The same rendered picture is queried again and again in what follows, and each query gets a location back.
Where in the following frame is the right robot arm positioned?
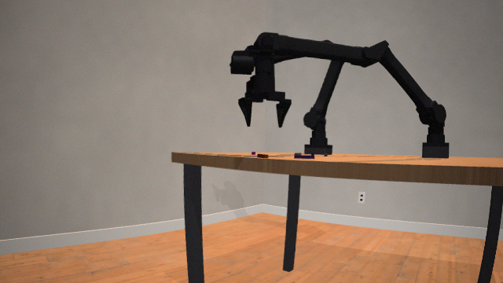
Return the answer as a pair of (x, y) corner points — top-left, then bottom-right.
(272, 55), (345, 149)

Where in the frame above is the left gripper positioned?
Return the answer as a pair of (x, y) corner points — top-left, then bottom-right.
(238, 72), (292, 127)

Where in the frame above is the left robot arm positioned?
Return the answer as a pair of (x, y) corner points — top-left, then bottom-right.
(230, 32), (449, 147)

